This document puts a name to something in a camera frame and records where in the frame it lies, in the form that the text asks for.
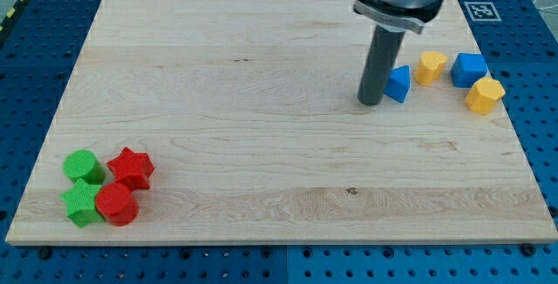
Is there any green star block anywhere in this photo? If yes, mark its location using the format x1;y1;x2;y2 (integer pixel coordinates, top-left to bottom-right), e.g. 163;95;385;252
60;178;105;228

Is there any yellow hexagon block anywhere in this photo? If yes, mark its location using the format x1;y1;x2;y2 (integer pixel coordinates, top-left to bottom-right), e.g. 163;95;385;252
465;77;506;115

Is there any red star block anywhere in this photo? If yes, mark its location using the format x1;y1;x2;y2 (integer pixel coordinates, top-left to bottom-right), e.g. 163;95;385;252
106;147;155;191

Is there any green cylinder block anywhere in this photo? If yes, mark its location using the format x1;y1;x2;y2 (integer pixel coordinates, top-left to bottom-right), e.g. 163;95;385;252
62;150;105;185

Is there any yellow black hazard tape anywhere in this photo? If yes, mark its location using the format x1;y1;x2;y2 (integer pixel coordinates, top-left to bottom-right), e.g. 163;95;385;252
1;0;30;33

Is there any red cylinder block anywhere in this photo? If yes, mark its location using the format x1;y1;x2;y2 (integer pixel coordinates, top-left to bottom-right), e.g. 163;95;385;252
95;182;139;227

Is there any yellow heart block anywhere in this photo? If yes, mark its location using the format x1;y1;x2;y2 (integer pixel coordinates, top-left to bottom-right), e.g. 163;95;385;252
413;51;447;86

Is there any blue cube block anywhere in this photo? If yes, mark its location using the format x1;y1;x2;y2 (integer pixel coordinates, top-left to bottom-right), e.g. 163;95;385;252
450;52;487;88

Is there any white fiducial marker tag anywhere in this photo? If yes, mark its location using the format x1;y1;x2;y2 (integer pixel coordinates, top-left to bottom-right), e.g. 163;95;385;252
464;1;501;22

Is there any blue triangle block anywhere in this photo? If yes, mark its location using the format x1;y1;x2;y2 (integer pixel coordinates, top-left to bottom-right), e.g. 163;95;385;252
384;65;411;104

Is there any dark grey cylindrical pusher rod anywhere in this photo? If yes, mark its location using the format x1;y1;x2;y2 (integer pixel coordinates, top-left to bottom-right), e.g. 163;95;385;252
357;25;405;105

